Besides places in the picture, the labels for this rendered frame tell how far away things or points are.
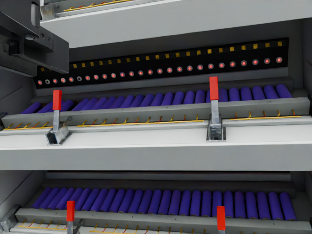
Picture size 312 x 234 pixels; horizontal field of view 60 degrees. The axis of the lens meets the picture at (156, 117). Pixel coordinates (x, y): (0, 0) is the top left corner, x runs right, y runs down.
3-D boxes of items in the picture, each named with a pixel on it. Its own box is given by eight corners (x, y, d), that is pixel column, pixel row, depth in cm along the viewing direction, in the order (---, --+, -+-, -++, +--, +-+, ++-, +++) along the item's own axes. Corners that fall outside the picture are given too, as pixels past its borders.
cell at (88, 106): (100, 105, 59) (87, 119, 53) (92, 105, 59) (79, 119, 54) (98, 97, 58) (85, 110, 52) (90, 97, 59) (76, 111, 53)
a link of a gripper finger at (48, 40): (-9, 7, 17) (31, 0, 17) (43, 36, 22) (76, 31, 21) (-10, 30, 17) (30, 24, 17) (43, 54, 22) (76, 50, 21)
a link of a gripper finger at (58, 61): (3, 10, 19) (12, 8, 19) (62, 43, 26) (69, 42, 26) (3, 51, 19) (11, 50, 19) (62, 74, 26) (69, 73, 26)
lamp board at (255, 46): (288, 67, 50) (289, 38, 48) (35, 89, 64) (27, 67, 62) (287, 66, 51) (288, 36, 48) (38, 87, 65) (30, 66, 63)
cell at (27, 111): (42, 108, 63) (25, 122, 57) (36, 109, 63) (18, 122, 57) (40, 101, 62) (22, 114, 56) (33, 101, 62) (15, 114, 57)
